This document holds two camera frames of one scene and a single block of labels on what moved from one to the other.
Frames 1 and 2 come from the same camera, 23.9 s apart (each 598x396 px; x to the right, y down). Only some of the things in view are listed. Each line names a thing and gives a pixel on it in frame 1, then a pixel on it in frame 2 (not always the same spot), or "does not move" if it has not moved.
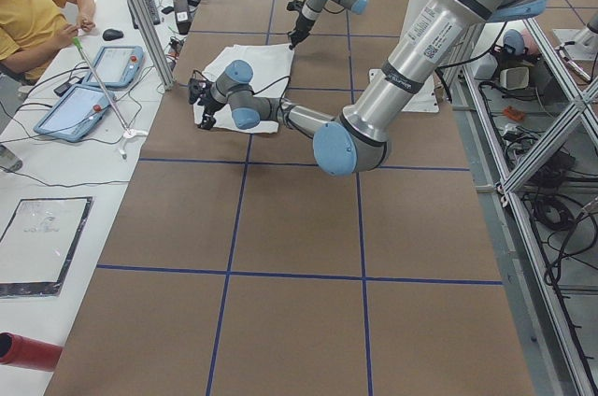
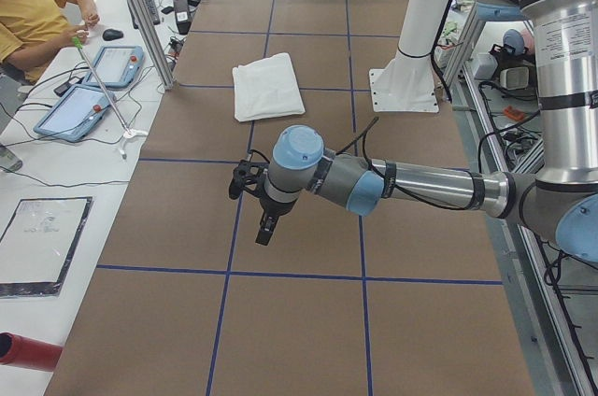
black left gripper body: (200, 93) → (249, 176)
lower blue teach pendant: (78, 115) does not move
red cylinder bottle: (19, 350) does not move
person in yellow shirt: (38, 15) does not move
